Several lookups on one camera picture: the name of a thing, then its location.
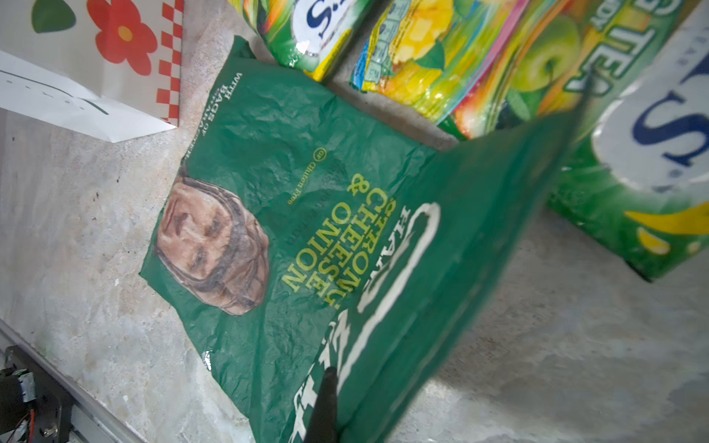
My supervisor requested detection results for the green Fox's spring tea bag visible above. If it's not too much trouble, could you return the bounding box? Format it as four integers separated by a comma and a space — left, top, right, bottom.
544, 1, 708, 282

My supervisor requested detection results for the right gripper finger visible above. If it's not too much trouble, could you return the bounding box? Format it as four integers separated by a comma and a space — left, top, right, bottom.
304, 367, 339, 443

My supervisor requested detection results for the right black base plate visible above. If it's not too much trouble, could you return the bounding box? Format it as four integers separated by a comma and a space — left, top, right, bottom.
1, 345, 73, 443

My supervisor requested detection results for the green Real crisps bag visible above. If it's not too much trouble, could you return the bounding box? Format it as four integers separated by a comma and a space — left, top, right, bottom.
140, 37, 585, 442

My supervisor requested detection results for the white paper bag with flower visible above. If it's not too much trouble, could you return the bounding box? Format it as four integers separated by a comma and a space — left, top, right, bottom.
1, 0, 186, 142

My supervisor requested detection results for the aluminium mounting rail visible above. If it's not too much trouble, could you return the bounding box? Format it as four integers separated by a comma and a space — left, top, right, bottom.
1, 322, 145, 443

